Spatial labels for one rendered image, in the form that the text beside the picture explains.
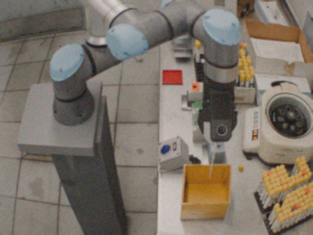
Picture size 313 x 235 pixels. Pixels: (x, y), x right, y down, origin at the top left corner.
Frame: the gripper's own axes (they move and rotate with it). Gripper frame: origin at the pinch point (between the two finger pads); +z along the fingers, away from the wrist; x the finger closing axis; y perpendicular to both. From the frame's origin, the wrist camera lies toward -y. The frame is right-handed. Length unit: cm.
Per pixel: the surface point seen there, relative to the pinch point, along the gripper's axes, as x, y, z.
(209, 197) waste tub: -1.0, 0.3, 25.0
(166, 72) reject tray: 14, 51, 25
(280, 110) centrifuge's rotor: -24.2, 25.6, 14.8
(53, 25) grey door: 111, 195, 103
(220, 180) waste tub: -3.9, 5.4, 23.1
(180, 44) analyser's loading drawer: 9, 63, 22
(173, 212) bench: 8.8, -4.4, 25.8
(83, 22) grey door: 85, 197, 105
